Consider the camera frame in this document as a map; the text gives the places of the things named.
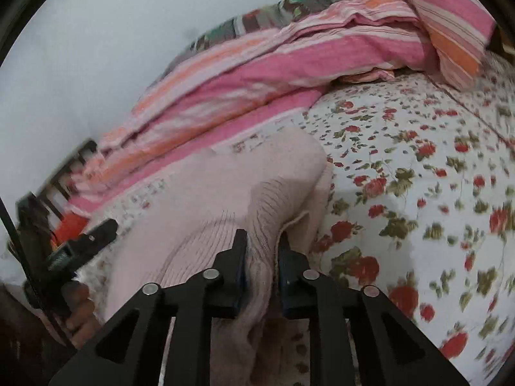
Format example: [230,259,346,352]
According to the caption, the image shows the pink knit sweater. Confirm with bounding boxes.
[104,128,332,385]

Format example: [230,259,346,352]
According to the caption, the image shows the dark wooden headboard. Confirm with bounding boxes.
[9,139,97,267]

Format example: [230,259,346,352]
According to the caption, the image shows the person's left hand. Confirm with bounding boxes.
[52,280,101,349]

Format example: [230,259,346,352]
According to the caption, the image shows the red pillow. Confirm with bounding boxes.
[51,212,89,249]

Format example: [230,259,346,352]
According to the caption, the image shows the floral bed sheet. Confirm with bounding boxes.
[79,53,514,385]

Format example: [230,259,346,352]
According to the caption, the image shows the pink striped quilt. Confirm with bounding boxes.
[70,0,495,216]

